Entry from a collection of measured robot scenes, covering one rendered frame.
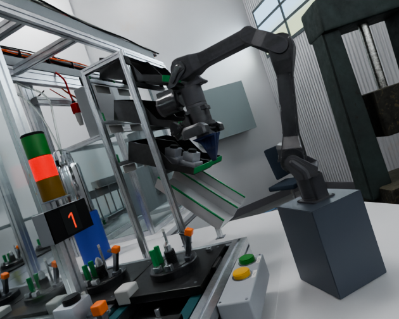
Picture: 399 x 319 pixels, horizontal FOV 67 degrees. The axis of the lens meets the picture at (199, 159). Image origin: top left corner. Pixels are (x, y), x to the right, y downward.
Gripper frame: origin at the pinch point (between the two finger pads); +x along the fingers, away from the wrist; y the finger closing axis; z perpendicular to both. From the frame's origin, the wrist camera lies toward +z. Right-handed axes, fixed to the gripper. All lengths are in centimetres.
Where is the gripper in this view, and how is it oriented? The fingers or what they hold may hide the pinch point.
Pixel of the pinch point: (210, 148)
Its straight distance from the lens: 80.5
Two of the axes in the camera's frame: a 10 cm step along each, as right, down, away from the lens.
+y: -3.2, 1.3, -9.4
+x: 3.2, 9.5, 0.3
